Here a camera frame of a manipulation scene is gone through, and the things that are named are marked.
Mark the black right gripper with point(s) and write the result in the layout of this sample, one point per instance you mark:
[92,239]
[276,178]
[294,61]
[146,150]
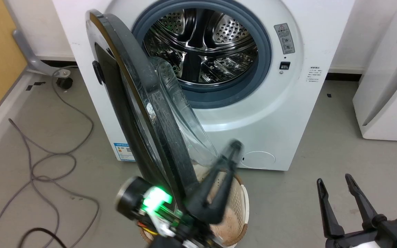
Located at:
[391,236]

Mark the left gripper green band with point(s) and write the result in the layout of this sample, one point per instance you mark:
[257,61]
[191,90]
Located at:
[155,203]

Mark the black round washer door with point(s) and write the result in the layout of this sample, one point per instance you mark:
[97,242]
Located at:
[134,86]

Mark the white front-load washing machine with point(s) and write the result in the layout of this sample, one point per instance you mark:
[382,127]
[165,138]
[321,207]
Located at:
[274,113]

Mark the black door latch socket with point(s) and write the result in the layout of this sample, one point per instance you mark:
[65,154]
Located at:
[285,65]

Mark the grey rubber door gasket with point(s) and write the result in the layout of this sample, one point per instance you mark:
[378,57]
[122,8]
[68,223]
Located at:
[263,51]

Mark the white laundry basket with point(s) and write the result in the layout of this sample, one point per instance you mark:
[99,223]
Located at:
[237,210]

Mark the round white filter cover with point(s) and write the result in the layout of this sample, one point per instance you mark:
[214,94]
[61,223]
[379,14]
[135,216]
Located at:
[258,159]

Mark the blue energy label sticker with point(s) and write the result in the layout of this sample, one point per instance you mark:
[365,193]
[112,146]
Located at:
[124,152]

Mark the white appliance cabinet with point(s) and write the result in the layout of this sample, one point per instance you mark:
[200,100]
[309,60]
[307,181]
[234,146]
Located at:
[388,96]

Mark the small printed text label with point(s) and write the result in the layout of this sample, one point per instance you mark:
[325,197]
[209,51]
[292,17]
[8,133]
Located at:
[313,74]

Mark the steel perforated washer drum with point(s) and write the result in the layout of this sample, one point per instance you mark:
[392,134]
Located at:
[219,51]

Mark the grey warning sticker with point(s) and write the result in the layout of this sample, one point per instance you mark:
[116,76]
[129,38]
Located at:
[284,38]

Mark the black caster wheel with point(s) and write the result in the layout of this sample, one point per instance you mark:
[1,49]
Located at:
[64,83]

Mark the grey metal stand leg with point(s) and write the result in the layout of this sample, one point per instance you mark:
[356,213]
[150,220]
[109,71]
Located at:
[29,55]

